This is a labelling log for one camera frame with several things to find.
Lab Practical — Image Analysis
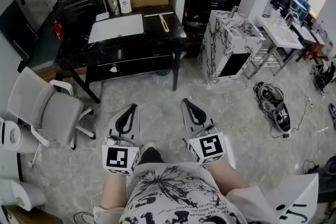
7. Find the white sink on metal stand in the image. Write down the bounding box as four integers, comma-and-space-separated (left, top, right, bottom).
244, 15, 305, 80

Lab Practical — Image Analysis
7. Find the person's white printed shirt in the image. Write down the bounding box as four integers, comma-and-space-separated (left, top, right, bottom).
92, 162, 279, 224

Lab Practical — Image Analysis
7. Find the soap bottle with blue pump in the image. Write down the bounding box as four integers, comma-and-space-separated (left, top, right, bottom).
119, 0, 133, 14

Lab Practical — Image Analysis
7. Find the pile of black cables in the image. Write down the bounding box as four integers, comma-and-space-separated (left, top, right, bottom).
253, 82, 292, 139

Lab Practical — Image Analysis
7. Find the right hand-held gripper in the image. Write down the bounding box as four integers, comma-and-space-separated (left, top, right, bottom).
182, 98, 227, 166

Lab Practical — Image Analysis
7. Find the person's left forearm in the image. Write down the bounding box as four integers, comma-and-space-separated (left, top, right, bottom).
101, 172, 132, 210

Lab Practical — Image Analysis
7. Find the red fire extinguisher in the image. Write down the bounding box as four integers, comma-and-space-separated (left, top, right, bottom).
52, 18, 65, 43

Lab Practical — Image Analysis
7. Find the person's white shoe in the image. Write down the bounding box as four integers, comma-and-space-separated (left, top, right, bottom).
143, 140, 158, 152

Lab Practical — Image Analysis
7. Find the white box with face print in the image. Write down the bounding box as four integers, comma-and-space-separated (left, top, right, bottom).
264, 173, 320, 224

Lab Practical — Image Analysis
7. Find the person's right forearm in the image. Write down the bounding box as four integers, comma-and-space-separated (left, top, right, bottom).
207, 158, 249, 196

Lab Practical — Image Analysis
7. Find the white squeegee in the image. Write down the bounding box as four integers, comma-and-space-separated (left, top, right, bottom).
143, 12, 174, 33

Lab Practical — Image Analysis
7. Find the marble pattern cabinet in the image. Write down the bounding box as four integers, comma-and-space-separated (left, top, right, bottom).
197, 6, 267, 85

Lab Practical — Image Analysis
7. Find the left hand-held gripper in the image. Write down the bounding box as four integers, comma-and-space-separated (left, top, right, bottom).
101, 104, 144, 175

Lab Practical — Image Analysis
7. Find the thin black floor cable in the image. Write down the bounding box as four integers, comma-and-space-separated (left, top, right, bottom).
72, 211, 95, 224

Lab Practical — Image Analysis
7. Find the white rectangular sink basin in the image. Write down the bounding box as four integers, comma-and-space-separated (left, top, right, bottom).
88, 14, 145, 44

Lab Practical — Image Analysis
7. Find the person's black trouser leg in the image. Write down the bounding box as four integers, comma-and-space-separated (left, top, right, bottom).
138, 146, 165, 166

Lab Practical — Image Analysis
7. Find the grey office chair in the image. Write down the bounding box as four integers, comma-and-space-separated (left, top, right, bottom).
6, 67, 97, 151

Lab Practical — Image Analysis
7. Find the black cable bundle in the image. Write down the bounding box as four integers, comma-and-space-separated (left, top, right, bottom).
312, 59, 336, 91

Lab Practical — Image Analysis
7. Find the black marble vanity table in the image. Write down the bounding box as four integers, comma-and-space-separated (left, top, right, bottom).
54, 4, 187, 104

